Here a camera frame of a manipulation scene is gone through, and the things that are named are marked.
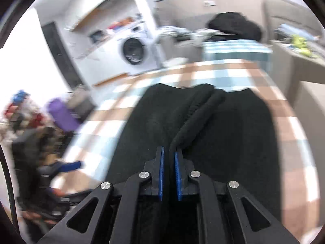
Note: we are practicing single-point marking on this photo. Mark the blue checkered tablecloth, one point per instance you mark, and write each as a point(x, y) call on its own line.
point(236, 53)

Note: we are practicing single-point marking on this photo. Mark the white washing machine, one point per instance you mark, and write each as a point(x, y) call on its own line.
point(133, 49)

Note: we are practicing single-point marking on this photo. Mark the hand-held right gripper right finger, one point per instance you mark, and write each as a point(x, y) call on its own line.
point(178, 178)

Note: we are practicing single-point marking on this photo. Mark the black knit sweater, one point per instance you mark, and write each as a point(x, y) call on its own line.
point(233, 132)

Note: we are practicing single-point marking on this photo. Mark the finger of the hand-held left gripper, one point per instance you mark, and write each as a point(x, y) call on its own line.
point(69, 166)

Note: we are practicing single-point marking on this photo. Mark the beige side cabinet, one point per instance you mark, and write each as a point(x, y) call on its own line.
point(299, 66)

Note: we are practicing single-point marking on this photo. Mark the black quilted jacket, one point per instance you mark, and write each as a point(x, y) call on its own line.
point(233, 26)

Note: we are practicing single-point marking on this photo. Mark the purple bag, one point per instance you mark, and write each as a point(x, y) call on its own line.
point(62, 115)

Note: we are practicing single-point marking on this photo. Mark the white wall socket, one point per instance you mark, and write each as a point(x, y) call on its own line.
point(210, 3)

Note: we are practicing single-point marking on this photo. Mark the woven laundry basket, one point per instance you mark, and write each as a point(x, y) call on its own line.
point(81, 104)

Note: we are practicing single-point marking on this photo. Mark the green toy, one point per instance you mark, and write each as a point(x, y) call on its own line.
point(303, 43)

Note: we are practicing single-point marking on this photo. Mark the white wall cabinet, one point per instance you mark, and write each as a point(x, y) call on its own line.
point(96, 10)

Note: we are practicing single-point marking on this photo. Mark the brown white checkered tablecloth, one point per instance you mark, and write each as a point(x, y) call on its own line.
point(292, 144)

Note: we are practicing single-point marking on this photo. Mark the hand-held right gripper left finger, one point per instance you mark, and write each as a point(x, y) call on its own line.
point(160, 175)

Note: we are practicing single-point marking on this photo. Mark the white kitchen base cabinet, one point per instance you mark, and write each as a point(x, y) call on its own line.
point(101, 58)

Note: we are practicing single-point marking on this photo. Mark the beige curved desk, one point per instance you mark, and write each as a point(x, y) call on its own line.
point(309, 99)

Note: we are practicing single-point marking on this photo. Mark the shoe rack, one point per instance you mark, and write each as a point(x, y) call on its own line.
point(22, 117)

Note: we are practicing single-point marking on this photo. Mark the grey sofa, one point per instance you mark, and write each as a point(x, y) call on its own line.
point(175, 45)

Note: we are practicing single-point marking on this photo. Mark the dark door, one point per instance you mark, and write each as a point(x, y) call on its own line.
point(62, 56)

